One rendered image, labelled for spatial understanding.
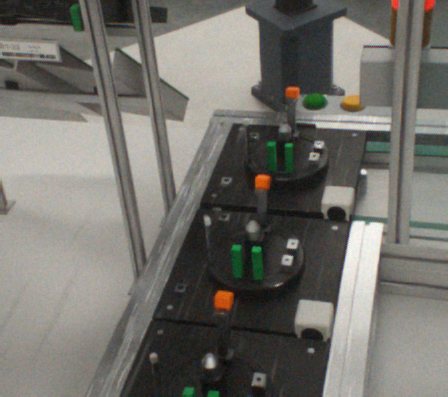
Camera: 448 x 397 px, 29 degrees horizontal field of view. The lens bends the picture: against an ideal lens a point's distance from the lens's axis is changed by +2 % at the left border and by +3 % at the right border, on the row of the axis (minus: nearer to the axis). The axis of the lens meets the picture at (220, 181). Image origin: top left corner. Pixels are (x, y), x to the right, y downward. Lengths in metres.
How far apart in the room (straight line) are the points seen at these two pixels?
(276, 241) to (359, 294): 0.14
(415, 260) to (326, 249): 0.13
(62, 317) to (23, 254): 0.18
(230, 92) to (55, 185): 0.45
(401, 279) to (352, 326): 0.19
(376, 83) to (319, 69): 0.59
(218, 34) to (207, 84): 0.24
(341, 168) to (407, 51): 0.35
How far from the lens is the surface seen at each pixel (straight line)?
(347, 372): 1.12
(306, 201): 1.35
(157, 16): 1.40
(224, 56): 2.02
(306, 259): 1.25
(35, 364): 1.32
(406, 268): 1.32
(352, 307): 1.20
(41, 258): 1.50
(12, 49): 1.20
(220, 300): 1.05
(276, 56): 1.73
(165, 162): 1.43
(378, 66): 1.17
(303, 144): 1.45
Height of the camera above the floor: 1.79
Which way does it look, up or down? 36 degrees down
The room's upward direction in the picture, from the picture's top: 6 degrees counter-clockwise
